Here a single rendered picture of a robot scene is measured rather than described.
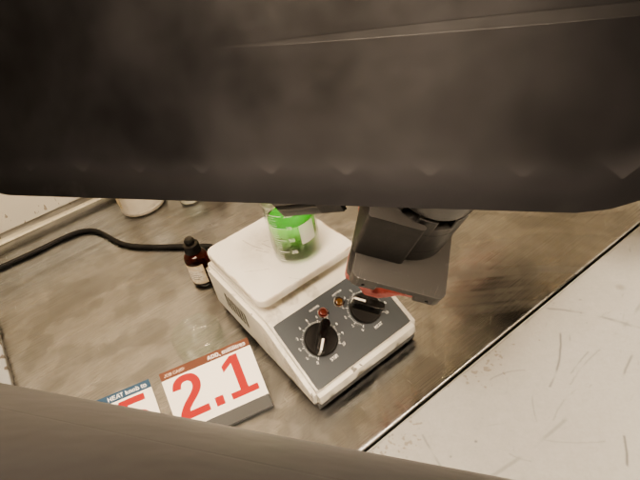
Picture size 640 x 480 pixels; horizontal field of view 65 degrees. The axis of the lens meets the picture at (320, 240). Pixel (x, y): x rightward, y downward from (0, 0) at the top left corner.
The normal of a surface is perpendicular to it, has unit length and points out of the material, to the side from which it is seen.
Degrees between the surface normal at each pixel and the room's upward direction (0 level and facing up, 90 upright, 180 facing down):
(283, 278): 0
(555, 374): 0
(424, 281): 30
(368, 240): 110
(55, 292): 0
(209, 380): 40
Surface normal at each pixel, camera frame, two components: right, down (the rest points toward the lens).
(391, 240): -0.22, 0.86
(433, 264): 0.15, -0.44
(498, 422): -0.16, -0.77
